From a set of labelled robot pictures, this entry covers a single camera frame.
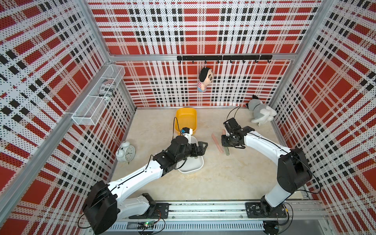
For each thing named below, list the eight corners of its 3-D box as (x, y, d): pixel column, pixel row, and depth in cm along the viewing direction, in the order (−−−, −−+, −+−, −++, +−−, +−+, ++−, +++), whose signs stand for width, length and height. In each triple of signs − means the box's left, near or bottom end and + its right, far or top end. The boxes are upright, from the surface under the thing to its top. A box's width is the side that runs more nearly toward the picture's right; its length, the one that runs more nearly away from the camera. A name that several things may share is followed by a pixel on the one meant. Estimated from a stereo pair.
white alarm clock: (123, 164, 92) (114, 155, 83) (128, 150, 99) (120, 140, 89) (132, 164, 92) (125, 155, 83) (137, 150, 99) (130, 140, 89)
